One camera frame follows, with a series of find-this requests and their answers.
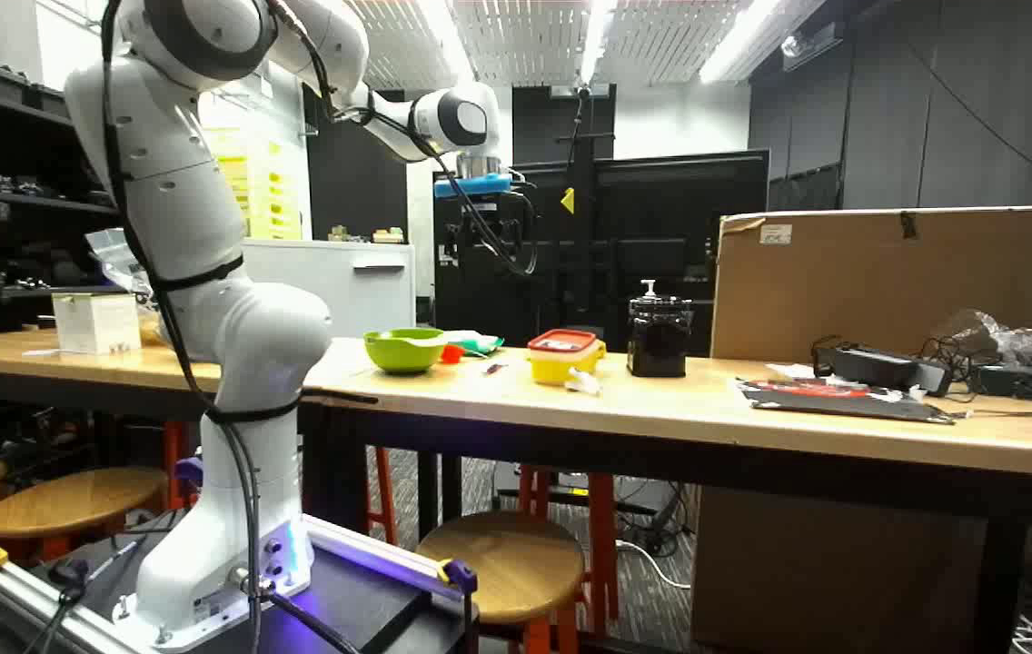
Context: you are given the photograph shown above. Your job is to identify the green bowl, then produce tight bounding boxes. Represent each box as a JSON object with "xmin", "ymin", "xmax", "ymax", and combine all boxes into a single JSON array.
[{"xmin": 363, "ymin": 327, "xmax": 447, "ymax": 374}]

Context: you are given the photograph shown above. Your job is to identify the large cardboard box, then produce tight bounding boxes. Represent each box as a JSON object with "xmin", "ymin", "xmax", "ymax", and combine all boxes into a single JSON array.
[{"xmin": 708, "ymin": 204, "xmax": 1032, "ymax": 359}]

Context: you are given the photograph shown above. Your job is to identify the green snack packet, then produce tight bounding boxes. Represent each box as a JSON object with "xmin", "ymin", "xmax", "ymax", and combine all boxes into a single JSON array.
[{"xmin": 442, "ymin": 329, "xmax": 504, "ymax": 359}]

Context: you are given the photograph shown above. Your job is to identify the large black monitor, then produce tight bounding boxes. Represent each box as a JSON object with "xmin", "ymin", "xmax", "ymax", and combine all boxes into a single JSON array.
[{"xmin": 432, "ymin": 152, "xmax": 765, "ymax": 352}]

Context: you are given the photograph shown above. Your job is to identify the black device on table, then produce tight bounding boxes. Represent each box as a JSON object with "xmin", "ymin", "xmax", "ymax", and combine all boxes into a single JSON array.
[{"xmin": 810, "ymin": 340, "xmax": 948, "ymax": 397}]

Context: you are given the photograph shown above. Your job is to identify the yellow container with red lid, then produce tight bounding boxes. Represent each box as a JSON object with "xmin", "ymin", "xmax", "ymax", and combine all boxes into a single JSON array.
[{"xmin": 525, "ymin": 327, "xmax": 607, "ymax": 386}]

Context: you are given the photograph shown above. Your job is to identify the black metal shelf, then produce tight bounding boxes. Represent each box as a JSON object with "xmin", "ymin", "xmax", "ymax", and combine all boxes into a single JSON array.
[{"xmin": 0, "ymin": 68, "xmax": 117, "ymax": 329}]

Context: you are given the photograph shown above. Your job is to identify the wooden stool left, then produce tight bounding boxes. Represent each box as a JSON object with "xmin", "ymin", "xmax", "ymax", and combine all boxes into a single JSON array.
[{"xmin": 0, "ymin": 468, "xmax": 167, "ymax": 561}]

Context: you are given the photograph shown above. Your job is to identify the crumpled plastic bag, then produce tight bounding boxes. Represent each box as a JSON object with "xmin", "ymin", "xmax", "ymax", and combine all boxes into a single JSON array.
[{"xmin": 930, "ymin": 310, "xmax": 1032, "ymax": 372}]

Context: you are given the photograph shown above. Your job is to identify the clear plastic container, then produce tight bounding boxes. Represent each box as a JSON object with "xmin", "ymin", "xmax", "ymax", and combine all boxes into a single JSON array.
[{"xmin": 52, "ymin": 292, "xmax": 143, "ymax": 355}]

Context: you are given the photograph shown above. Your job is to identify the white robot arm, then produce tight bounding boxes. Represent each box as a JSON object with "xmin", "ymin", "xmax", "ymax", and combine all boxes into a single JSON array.
[{"xmin": 66, "ymin": 0, "xmax": 499, "ymax": 647}]

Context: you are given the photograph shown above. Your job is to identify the small red cup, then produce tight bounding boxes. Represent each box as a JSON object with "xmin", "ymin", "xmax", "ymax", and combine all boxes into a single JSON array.
[{"xmin": 441, "ymin": 345, "xmax": 466, "ymax": 363}]

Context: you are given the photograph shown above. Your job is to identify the clear zip bag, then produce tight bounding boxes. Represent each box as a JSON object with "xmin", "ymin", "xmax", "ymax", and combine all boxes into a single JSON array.
[{"xmin": 86, "ymin": 224, "xmax": 154, "ymax": 295}]

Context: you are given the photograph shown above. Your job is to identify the round wooden stool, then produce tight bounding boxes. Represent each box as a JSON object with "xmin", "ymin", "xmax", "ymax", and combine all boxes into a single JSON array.
[{"xmin": 419, "ymin": 511, "xmax": 586, "ymax": 654}]

